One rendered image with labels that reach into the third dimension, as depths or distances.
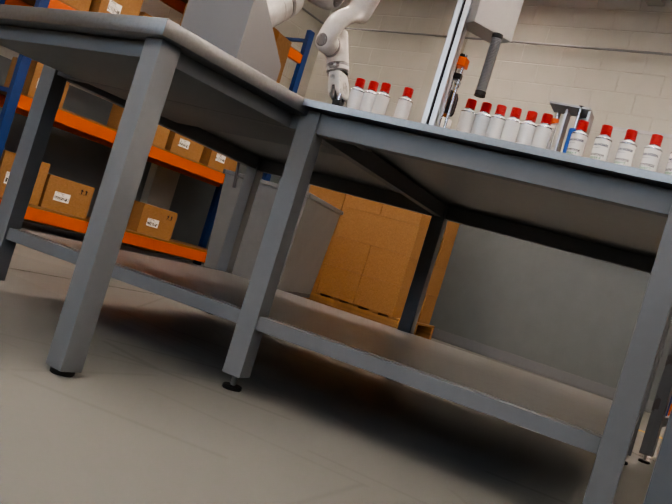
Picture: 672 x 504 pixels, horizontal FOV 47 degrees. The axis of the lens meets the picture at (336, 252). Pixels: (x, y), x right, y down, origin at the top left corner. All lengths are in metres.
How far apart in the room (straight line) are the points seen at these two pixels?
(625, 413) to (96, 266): 1.23
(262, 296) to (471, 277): 5.41
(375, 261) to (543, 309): 1.74
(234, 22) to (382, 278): 4.20
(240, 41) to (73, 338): 0.89
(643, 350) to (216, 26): 1.38
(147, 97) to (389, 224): 4.55
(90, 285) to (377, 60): 7.09
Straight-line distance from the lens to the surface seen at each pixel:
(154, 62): 1.82
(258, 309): 2.14
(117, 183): 1.79
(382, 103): 2.77
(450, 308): 7.49
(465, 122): 2.65
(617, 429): 1.88
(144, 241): 6.60
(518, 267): 7.28
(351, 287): 6.27
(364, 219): 6.32
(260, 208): 5.01
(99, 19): 1.99
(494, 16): 2.65
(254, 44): 2.19
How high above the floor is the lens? 0.42
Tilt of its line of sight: 1 degrees up
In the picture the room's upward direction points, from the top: 17 degrees clockwise
